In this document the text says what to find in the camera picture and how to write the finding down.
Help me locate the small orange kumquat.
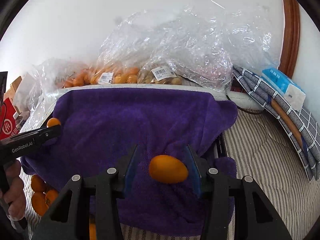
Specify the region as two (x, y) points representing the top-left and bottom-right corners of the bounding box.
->
(47, 118), (61, 127)
(149, 155), (189, 184)

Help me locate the large orange mandarin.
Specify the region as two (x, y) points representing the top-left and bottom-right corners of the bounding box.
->
(89, 222), (97, 240)

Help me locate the left hand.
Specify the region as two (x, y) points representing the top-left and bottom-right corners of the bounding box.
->
(1, 160), (26, 221)

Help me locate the red paper bag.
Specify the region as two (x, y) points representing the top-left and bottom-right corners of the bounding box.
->
(0, 98), (20, 140)

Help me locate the orange mandarin with stem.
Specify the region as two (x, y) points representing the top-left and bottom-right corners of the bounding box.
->
(45, 189), (59, 208)

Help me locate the purple towel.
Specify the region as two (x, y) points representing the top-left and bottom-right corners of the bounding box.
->
(21, 89), (238, 237)

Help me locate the striped quilt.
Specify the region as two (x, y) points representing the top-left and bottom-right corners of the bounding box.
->
(18, 108), (320, 240)

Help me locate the bag of orange kumquats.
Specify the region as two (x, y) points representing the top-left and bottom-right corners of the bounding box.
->
(62, 64), (140, 88)

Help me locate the checked grey cloth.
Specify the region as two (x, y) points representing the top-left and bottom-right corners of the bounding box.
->
(233, 67), (319, 181)

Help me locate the blue tissue pack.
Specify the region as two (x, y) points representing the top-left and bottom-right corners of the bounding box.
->
(262, 68), (306, 111)

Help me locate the bag of brown nuts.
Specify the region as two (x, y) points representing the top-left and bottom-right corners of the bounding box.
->
(137, 64), (182, 85)

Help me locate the large clear plastic bag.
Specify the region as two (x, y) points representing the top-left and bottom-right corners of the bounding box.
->
(98, 0), (281, 90)

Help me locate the brown wooden door frame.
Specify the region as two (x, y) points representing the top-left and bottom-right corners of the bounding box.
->
(279, 0), (300, 78)

